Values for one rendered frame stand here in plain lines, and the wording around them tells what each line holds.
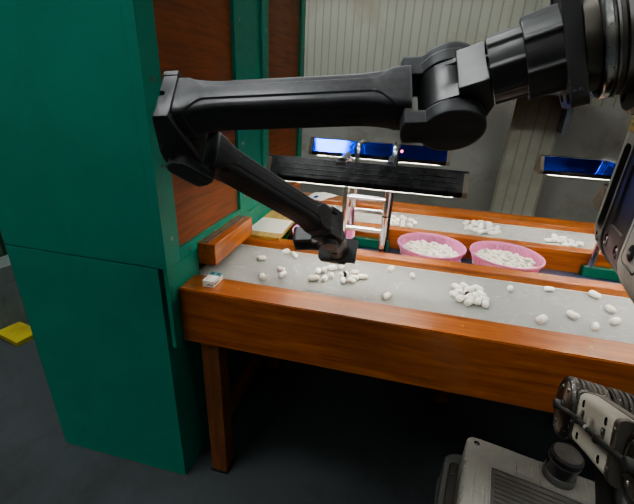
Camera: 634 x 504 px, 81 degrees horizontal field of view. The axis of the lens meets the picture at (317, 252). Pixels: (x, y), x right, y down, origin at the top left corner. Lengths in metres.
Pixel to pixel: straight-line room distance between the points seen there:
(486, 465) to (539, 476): 0.12
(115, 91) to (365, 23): 2.81
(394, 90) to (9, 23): 0.95
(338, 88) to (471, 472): 0.93
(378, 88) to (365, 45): 3.10
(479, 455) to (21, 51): 1.49
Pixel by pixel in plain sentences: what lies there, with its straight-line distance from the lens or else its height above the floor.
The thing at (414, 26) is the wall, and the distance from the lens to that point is 3.50.
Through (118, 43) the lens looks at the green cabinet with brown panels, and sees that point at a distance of 1.02.
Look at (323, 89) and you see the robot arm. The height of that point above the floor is 1.31.
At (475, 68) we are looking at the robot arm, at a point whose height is 1.34.
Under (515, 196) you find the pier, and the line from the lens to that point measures 3.18.
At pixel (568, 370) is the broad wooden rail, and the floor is 0.72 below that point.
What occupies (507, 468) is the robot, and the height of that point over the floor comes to 0.48.
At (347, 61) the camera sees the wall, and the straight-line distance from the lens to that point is 3.63.
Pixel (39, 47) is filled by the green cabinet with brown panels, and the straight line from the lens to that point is 1.17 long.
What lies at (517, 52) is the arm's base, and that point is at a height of 1.35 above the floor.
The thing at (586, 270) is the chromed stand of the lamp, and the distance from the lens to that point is 1.84.
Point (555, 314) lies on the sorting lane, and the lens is 1.31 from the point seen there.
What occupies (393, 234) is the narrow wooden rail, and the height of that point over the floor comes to 0.74.
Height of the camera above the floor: 1.31
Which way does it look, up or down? 23 degrees down
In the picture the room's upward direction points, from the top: 3 degrees clockwise
